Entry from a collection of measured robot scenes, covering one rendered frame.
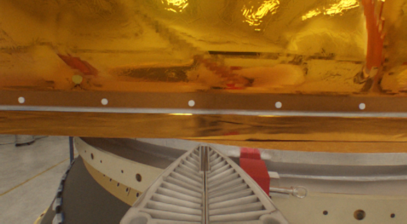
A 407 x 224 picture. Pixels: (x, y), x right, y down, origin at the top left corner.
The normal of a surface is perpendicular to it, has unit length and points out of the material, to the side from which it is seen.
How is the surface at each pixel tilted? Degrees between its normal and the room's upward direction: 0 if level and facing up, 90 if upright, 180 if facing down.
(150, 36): 93
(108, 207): 62
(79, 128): 90
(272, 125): 90
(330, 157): 90
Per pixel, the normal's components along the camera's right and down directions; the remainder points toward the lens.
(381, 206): -0.04, 0.07
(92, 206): -0.51, -0.43
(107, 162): -0.50, 0.04
